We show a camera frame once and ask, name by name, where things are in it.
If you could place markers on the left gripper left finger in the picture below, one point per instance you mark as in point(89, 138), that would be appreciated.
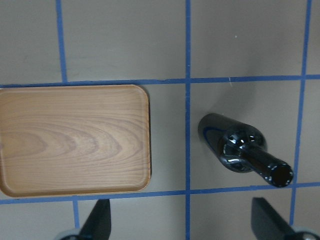
point(98, 223)

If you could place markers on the dark wine bottle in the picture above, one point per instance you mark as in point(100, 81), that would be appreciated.
point(242, 148)

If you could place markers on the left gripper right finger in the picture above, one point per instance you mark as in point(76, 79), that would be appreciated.
point(267, 224)

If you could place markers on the wooden tray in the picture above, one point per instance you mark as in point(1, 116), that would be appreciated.
point(74, 140)

